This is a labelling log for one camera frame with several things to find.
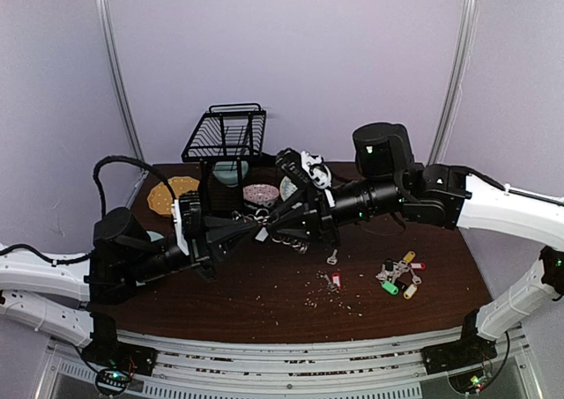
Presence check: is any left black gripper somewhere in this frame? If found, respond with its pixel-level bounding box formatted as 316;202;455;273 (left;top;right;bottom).
127;217;258;284

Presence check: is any grey keyring organiser red handle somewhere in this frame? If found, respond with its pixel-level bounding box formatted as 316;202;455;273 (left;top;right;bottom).
231;209;310;255

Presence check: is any key with black tag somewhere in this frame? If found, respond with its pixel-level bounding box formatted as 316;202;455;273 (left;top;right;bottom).
255;227;269;242

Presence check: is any key with red tag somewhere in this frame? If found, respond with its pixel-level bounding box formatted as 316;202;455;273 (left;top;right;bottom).
322;275;341;292

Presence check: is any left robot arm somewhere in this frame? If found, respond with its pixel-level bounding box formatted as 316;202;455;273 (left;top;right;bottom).
1;193;259;367

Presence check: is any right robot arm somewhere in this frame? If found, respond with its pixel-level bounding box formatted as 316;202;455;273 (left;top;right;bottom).
264;122;563;366

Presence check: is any pile of tagged keys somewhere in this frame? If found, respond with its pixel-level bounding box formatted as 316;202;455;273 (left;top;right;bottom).
375;250;426;300

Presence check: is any yellow daisy plate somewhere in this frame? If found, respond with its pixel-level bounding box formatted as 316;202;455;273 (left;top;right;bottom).
278;176;298;201

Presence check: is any pink patterned bowl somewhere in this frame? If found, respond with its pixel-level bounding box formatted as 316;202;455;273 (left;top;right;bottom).
243;183;279;208

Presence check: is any lone silver key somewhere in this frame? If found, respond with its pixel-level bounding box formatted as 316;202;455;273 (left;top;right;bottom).
326;249;338;266

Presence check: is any light blue flat plate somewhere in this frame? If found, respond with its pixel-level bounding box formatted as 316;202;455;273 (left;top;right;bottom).
146;231;164;242

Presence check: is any pale green bowl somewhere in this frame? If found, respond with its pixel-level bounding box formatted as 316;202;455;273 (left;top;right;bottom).
212;161;249;188

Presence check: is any yellow dotted plate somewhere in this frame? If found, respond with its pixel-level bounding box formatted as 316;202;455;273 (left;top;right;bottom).
147;176;199;217

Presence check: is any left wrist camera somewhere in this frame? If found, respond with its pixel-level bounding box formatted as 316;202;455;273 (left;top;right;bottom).
172;191;204;256

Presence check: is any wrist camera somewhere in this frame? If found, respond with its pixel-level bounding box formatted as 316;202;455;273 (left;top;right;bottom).
275;148;333;202
172;191;204;256

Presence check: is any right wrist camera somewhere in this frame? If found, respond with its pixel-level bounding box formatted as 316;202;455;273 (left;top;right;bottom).
275;148;333;202

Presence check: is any black wire dish rack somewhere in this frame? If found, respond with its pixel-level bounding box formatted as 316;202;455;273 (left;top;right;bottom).
181;102;285;218

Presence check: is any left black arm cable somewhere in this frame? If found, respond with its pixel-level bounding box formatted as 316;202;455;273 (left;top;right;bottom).
0;154;177;263

